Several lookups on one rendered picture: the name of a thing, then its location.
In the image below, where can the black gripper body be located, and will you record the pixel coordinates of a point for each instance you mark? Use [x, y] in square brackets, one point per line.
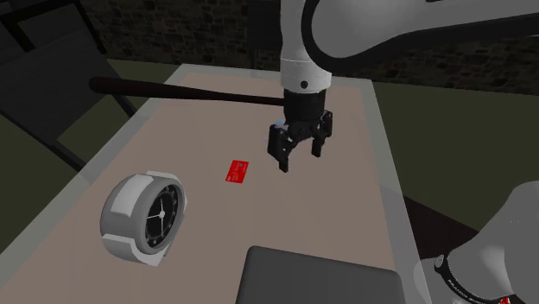
[304, 109]

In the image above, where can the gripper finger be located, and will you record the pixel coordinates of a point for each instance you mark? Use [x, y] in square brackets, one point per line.
[322, 139]
[281, 147]

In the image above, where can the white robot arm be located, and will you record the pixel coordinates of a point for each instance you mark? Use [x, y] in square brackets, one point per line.
[362, 29]

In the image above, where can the small pale blue object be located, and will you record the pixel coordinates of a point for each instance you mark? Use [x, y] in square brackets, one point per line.
[277, 123]

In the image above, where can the red card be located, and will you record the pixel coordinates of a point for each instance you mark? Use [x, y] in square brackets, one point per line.
[237, 171]

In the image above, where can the beige table with grey rim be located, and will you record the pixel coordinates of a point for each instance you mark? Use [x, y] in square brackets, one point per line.
[261, 214]

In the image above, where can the dark baseball bat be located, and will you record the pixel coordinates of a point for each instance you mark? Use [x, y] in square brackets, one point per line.
[177, 91]

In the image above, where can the grey closed laptop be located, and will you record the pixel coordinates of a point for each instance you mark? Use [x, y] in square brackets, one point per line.
[320, 282]

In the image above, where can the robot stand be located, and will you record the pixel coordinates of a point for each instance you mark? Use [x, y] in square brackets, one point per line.
[433, 229]

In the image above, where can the grey alarm clock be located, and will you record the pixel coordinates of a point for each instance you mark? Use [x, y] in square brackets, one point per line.
[143, 219]

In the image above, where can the dark chair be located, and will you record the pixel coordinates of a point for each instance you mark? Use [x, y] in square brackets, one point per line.
[46, 84]

